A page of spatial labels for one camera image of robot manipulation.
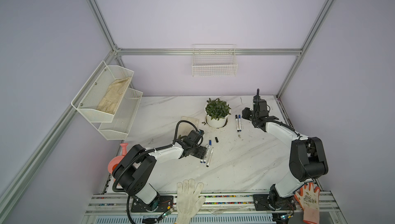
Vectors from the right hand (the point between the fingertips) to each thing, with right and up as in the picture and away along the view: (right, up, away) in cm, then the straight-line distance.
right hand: (243, 110), depth 94 cm
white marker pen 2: (-21, -28, -5) cm, 35 cm away
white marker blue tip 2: (-26, -29, -8) cm, 40 cm away
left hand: (-28, -25, -4) cm, 37 cm away
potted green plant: (-17, -2, -5) cm, 18 cm away
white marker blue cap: (0, -9, +11) cm, 14 cm away
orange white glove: (+26, -44, -20) cm, 55 cm away
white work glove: (-33, -46, -19) cm, 59 cm away
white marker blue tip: (-21, -22, 0) cm, 30 cm away
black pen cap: (-17, -19, +3) cm, 25 cm away
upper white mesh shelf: (-79, +5, -16) cm, 81 cm away
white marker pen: (-1, -6, +14) cm, 15 cm away
